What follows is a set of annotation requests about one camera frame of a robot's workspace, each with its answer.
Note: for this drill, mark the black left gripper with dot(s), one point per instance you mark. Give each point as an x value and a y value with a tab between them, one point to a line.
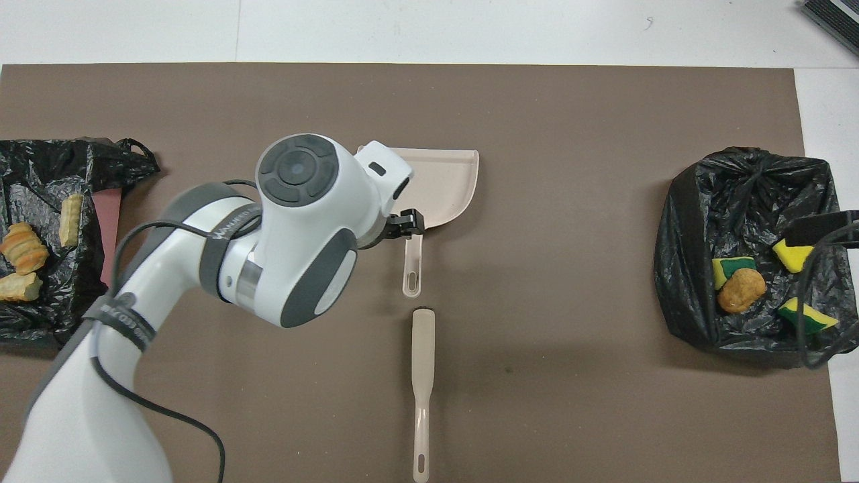
389	231

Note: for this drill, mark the yellow and green sponge piece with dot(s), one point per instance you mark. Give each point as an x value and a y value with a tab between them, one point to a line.
809	316
728	267
792	256

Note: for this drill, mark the beige plastic dustpan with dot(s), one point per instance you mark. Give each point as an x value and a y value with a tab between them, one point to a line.
443	184

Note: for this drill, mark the brown bread roll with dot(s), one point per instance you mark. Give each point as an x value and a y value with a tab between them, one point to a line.
741	292

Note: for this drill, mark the beige hand brush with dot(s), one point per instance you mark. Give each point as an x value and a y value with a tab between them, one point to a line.
423	349

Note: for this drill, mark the striped croissant piece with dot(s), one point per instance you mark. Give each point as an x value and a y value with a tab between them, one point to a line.
70	220
19	287
23	249

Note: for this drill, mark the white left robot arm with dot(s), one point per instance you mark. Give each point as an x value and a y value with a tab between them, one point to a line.
302	221

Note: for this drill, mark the black trash bag bin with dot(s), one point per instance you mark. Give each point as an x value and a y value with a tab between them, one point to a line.
698	268

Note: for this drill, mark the pink bin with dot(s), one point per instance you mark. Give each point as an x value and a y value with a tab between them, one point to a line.
111	228

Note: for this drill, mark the brown table mat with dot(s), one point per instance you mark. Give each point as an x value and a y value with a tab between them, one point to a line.
537	100

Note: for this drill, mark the dark ribbed panel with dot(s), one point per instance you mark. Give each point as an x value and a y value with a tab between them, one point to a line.
839	17

